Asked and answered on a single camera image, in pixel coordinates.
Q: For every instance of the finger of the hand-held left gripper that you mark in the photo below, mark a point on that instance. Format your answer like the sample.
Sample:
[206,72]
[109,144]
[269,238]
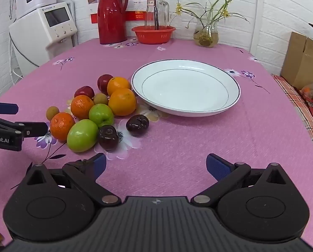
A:
[4,108]
[33,129]

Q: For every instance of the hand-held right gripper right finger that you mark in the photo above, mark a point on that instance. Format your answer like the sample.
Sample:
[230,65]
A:
[216,166]

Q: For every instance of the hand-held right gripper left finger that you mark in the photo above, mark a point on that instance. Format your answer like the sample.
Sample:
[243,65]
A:
[100,162]

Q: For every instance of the dark red plum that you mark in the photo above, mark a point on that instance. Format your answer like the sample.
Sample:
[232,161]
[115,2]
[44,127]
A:
[137,125]
[108,138]

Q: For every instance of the bumpy tangerine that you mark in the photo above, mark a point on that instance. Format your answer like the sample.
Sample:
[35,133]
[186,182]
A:
[81,106]
[61,126]

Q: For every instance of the large oval green apple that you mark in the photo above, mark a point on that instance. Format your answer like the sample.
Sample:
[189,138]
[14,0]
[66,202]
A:
[82,136]

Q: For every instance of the small green apple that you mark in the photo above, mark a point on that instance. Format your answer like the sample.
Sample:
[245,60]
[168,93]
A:
[101,115]

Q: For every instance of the small kiwi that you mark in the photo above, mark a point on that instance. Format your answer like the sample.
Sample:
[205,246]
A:
[100,98]
[52,113]

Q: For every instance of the white plate with dark rim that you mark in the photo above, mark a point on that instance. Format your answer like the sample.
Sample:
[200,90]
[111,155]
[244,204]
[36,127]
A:
[185,89]

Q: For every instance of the pink floral tablecloth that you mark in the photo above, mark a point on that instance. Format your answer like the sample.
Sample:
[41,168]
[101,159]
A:
[172,141]

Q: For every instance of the red plum left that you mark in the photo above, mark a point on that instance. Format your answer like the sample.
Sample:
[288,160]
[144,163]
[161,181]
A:
[83,91]

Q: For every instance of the large orange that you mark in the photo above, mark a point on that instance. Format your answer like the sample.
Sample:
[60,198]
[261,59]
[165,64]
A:
[122,102]

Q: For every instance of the white water dispenser with screen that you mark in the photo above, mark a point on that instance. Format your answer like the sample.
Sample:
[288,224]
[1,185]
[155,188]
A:
[35,39]

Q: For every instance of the red plum back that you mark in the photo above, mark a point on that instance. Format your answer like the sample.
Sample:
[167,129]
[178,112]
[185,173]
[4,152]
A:
[104,82]

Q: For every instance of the red plaid cloth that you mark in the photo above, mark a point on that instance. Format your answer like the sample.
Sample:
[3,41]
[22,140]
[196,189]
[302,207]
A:
[298,105]

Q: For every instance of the glass vase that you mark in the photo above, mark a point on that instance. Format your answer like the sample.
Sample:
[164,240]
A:
[205,35]

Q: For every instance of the red thermos jug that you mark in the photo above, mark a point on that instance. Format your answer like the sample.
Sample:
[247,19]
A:
[110,18]

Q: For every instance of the cardboard box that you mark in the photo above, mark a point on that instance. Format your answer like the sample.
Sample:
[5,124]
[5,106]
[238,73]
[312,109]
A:
[301,60]

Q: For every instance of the red plastic basket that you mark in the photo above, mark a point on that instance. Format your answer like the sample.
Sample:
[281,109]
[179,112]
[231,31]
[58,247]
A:
[154,35]

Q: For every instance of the green yellow flowering plant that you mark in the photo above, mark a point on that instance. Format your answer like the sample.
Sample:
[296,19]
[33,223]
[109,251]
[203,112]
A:
[214,8]

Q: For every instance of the dark stirring stick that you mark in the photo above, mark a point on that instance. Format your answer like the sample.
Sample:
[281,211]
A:
[155,13]

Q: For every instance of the glass pitcher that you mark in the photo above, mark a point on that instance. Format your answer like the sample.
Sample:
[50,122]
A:
[161,11]

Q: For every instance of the wall poster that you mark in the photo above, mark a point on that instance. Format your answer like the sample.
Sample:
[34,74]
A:
[139,8]

